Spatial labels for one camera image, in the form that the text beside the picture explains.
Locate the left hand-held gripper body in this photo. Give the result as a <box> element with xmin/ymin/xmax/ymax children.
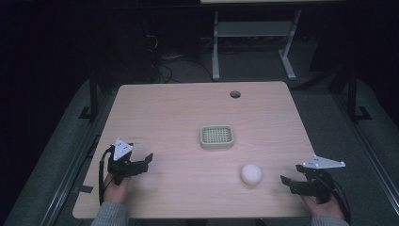
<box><xmin>107</xmin><ymin>137</ymin><xmax>149</xmax><ymax>186</ymax></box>

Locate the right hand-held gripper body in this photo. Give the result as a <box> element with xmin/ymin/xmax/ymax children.
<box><xmin>295</xmin><ymin>154</ymin><xmax>346</xmax><ymax>205</ymax></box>

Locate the white round soap ball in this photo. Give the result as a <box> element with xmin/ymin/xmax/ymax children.
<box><xmin>240</xmin><ymin>163</ymin><xmax>263</xmax><ymax>186</ymax></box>

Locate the person's left hand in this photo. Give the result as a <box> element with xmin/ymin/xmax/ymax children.
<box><xmin>103</xmin><ymin>173</ymin><xmax>132</xmax><ymax>205</ymax></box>

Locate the person's right hand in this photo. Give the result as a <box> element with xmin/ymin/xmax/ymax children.
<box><xmin>300</xmin><ymin>193</ymin><xmax>346</xmax><ymax>221</ymax></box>

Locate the grey tape strip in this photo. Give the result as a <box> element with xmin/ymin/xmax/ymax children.
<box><xmin>72</xmin><ymin>185</ymin><xmax>94</xmax><ymax>195</ymax></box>

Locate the black metal stand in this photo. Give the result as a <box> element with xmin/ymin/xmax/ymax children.
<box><xmin>345</xmin><ymin>67</ymin><xmax>374</xmax><ymax>124</ymax></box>
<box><xmin>78</xmin><ymin>67</ymin><xmax>102</xmax><ymax>121</ymax></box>

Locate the green slatted soap dish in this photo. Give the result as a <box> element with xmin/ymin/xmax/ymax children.
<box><xmin>199</xmin><ymin>124</ymin><xmax>235</xmax><ymax>151</ymax></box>

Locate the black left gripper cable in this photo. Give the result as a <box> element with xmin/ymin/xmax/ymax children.
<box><xmin>98</xmin><ymin>145</ymin><xmax>115</xmax><ymax>206</ymax></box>

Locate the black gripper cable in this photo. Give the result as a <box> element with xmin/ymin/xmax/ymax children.
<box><xmin>98</xmin><ymin>145</ymin><xmax>115</xmax><ymax>206</ymax></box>
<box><xmin>327</xmin><ymin>179</ymin><xmax>352</xmax><ymax>224</ymax></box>

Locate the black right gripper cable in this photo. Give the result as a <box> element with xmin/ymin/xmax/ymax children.
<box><xmin>327</xmin><ymin>179</ymin><xmax>352</xmax><ymax>224</ymax></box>

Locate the tangle of black floor cables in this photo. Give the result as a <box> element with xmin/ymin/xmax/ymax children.
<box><xmin>144</xmin><ymin>33</ymin><xmax>215</xmax><ymax>85</ymax></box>

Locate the white metal desk frame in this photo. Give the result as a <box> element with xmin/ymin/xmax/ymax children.
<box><xmin>211</xmin><ymin>8</ymin><xmax>303</xmax><ymax>82</ymax></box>

